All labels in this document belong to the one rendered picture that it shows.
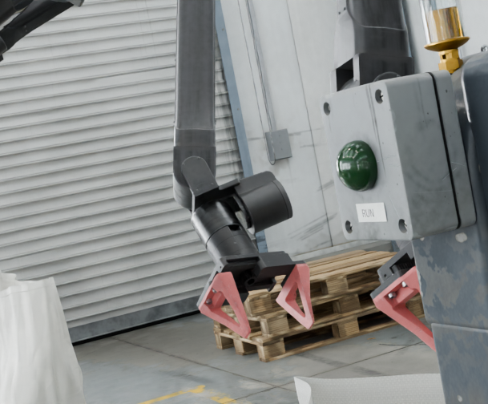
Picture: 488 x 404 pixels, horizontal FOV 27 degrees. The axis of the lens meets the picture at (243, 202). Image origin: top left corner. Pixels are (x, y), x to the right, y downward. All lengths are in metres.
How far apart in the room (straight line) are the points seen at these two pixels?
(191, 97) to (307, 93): 7.85
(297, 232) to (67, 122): 2.31
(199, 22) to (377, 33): 0.54
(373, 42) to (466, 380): 0.41
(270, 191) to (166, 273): 7.20
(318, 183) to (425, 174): 8.64
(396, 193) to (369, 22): 0.41
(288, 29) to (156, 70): 1.37
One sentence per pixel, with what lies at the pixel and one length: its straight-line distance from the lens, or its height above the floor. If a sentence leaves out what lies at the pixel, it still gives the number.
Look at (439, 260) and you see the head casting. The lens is 0.62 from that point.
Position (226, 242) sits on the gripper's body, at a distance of 1.28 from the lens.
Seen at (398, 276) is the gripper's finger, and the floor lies 1.18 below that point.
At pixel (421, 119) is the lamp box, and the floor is 1.30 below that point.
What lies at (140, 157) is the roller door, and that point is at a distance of 8.45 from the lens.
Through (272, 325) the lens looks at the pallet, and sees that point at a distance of 6.17.
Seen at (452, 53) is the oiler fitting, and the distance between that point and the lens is 0.64.
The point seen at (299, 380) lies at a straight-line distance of 1.18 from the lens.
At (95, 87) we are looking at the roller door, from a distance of 8.39.
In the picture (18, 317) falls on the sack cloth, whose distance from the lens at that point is 2.43.
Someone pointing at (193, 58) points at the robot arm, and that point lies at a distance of 1.42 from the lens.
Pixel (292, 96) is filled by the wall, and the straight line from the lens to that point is 9.15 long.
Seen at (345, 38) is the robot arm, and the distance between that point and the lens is 0.97.
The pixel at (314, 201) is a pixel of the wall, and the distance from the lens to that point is 9.17.
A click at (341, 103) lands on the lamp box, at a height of 1.32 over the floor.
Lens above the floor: 1.31
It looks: 3 degrees down
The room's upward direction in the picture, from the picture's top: 11 degrees counter-clockwise
